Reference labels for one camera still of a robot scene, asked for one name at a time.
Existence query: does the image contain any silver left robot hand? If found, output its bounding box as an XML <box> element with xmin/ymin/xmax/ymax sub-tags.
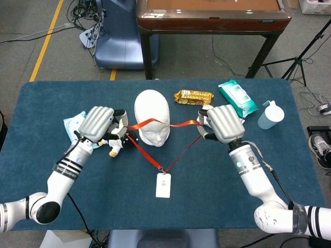
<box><xmin>77</xmin><ymin>105</ymin><xmax>129</xmax><ymax>144</ymax></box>

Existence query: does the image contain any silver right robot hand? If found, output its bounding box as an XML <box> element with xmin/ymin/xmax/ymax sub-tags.
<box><xmin>198</xmin><ymin>104</ymin><xmax>246</xmax><ymax>145</ymax></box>

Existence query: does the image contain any orange lanyard with badge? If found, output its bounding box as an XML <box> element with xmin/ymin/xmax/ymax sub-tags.
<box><xmin>124</xmin><ymin>118</ymin><xmax>205</xmax><ymax>199</ymax></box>

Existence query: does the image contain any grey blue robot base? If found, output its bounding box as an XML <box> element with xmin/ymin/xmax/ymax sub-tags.
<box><xmin>108</xmin><ymin>228</ymin><xmax>220</xmax><ymax>248</ymax></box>

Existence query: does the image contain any black and white plush toy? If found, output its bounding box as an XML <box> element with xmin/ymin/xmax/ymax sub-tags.
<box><xmin>98</xmin><ymin>121</ymin><xmax>139</xmax><ymax>158</ymax></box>

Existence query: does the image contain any white foam mannequin head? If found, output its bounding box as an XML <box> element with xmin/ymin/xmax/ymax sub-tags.
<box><xmin>133</xmin><ymin>89</ymin><xmax>171</xmax><ymax>147</ymax></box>

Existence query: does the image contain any light blue wet wipes pack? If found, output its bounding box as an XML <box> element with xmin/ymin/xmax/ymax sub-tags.
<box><xmin>63</xmin><ymin>111</ymin><xmax>100</xmax><ymax>150</ymax></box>

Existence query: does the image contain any green wet wipes pack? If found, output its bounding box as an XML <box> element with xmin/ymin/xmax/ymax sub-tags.
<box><xmin>218</xmin><ymin>79</ymin><xmax>259</xmax><ymax>119</ymax></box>

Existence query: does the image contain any gold biscuit packet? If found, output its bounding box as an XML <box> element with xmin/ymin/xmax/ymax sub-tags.
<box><xmin>173</xmin><ymin>89</ymin><xmax>215</xmax><ymax>106</ymax></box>

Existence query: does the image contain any pale blue lidded cup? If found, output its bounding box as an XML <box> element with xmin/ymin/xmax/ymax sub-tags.
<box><xmin>257</xmin><ymin>100</ymin><xmax>285</xmax><ymax>130</ymax></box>

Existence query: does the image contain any blue felt table mat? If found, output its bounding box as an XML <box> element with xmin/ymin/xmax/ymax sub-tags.
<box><xmin>0</xmin><ymin>78</ymin><xmax>327</xmax><ymax>231</ymax></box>

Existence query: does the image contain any blue machine base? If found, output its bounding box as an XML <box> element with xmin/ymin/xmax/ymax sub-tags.
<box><xmin>93</xmin><ymin>0</ymin><xmax>160</xmax><ymax>70</ymax></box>

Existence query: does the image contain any white power strip board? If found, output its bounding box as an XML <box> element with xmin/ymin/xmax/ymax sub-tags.
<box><xmin>79</xmin><ymin>22</ymin><xmax>104</xmax><ymax>49</ymax></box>

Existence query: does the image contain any black foot pedal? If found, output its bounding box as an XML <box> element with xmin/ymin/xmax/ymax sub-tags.
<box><xmin>307</xmin><ymin>126</ymin><xmax>331</xmax><ymax>137</ymax></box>

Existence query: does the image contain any black rounded object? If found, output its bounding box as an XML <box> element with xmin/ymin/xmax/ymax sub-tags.
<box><xmin>0</xmin><ymin>111</ymin><xmax>8</xmax><ymax>150</ymax></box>

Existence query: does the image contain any black tripod stand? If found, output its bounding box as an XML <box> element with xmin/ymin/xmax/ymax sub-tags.
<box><xmin>248</xmin><ymin>18</ymin><xmax>331</xmax><ymax>87</ymax></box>

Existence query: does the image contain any grey black sneaker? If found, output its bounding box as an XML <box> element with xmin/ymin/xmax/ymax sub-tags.
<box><xmin>308</xmin><ymin>134</ymin><xmax>331</xmax><ymax>170</ymax></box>

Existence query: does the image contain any white power adapter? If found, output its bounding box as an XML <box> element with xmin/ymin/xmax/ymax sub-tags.
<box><xmin>317</xmin><ymin>103</ymin><xmax>331</xmax><ymax>116</ymax></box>

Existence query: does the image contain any brown mahjong table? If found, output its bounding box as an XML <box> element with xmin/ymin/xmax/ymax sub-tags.
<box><xmin>136</xmin><ymin>0</ymin><xmax>293</xmax><ymax>80</ymax></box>

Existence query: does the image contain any white box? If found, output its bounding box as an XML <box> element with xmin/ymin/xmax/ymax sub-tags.
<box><xmin>39</xmin><ymin>229</ymin><xmax>94</xmax><ymax>248</ymax></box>

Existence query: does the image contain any white storage crate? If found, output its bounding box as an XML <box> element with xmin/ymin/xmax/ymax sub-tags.
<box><xmin>298</xmin><ymin>0</ymin><xmax>331</xmax><ymax>15</ymax></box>

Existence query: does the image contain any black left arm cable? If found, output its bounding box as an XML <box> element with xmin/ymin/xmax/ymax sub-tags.
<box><xmin>62</xmin><ymin>130</ymin><xmax>85</xmax><ymax>163</ymax></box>

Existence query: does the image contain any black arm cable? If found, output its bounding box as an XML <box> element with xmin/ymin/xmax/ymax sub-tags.
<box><xmin>62</xmin><ymin>130</ymin><xmax>85</xmax><ymax>163</ymax></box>
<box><xmin>245</xmin><ymin>141</ymin><xmax>295</xmax><ymax>210</ymax></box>

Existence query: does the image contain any thin black table cable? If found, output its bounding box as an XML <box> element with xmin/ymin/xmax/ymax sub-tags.
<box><xmin>211</xmin><ymin>35</ymin><xmax>246</xmax><ymax>78</ymax></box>

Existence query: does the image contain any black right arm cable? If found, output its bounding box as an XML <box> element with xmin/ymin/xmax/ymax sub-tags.
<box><xmin>245</xmin><ymin>141</ymin><xmax>295</xmax><ymax>210</ymax></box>

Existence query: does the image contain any long black floor cable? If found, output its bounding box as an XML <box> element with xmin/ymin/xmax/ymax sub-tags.
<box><xmin>0</xmin><ymin>24</ymin><xmax>70</xmax><ymax>45</ymax></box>

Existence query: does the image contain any black cable bundle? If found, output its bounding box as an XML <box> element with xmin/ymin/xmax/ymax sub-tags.
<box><xmin>66</xmin><ymin>0</ymin><xmax>108</xmax><ymax>32</ymax></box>

